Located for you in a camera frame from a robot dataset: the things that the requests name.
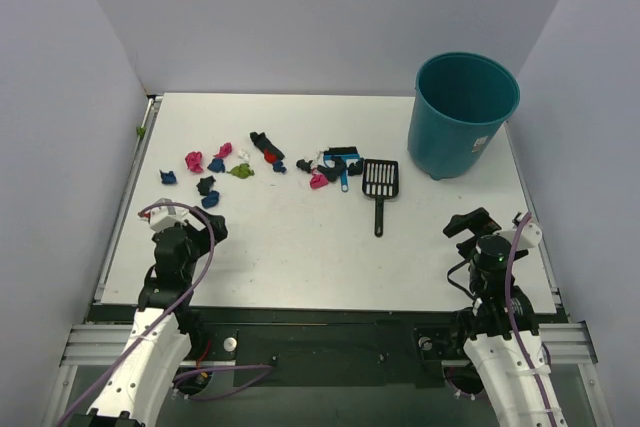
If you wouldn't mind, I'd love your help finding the black slotted scoop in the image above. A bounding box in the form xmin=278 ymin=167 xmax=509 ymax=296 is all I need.
xmin=362 ymin=159 xmax=399 ymax=238

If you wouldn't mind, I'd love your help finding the blue brush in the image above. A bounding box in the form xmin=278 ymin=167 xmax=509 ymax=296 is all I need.
xmin=318 ymin=146 xmax=364 ymax=193

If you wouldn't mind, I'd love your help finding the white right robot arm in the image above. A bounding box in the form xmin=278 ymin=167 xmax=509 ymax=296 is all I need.
xmin=443 ymin=207 xmax=567 ymax=426

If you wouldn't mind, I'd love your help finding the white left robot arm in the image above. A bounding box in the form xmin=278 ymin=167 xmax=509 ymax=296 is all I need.
xmin=55 ymin=200 xmax=228 ymax=426

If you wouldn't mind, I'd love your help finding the blue paper scrap lower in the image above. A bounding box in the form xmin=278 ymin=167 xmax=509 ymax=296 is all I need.
xmin=201 ymin=190 xmax=220 ymax=209

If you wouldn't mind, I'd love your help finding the blue paper scrap left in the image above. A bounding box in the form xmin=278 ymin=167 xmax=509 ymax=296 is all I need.
xmin=159 ymin=170 xmax=177 ymax=185

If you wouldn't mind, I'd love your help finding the dark blue paper scrap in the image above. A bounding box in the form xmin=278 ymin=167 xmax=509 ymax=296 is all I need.
xmin=207 ymin=157 xmax=226 ymax=173

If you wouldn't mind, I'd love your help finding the green paper scrap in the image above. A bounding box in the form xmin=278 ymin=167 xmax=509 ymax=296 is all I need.
xmin=228 ymin=163 xmax=255 ymax=180

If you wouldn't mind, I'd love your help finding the small pink paper scrap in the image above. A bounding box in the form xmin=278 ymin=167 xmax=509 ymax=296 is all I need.
xmin=214 ymin=142 xmax=233 ymax=159

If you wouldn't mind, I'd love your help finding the white paper scrap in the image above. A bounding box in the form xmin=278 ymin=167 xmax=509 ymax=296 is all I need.
xmin=237 ymin=149 xmax=250 ymax=163

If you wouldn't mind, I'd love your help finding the red paper scrap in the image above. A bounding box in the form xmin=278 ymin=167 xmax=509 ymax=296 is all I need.
xmin=264 ymin=150 xmax=278 ymax=164

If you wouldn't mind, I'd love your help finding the long black paper scrap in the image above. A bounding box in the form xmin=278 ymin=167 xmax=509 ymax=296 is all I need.
xmin=249 ymin=132 xmax=285 ymax=161

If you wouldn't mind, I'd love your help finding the black paper scrap centre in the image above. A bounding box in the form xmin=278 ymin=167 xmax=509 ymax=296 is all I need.
xmin=296 ymin=159 xmax=314 ymax=174

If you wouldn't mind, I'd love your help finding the magenta paper scrap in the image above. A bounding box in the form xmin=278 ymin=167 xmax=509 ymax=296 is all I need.
xmin=309 ymin=170 xmax=329 ymax=190

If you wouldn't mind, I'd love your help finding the teal plastic bin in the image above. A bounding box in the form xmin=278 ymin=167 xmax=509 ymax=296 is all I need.
xmin=407 ymin=52 xmax=520 ymax=180

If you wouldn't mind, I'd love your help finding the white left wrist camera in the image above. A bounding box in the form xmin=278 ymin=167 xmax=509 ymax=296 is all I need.
xmin=139 ymin=198 xmax=189 ymax=233

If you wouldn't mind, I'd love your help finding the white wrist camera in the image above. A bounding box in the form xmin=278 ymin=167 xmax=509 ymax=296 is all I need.
xmin=497 ymin=212 xmax=543 ymax=252
xmin=139 ymin=198 xmax=189 ymax=233

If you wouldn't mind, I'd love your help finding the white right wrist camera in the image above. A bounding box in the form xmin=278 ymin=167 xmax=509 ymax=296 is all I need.
xmin=497 ymin=212 xmax=543 ymax=252

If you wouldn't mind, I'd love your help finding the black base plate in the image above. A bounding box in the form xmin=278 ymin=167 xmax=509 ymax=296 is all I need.
xmin=187 ymin=307 xmax=483 ymax=393

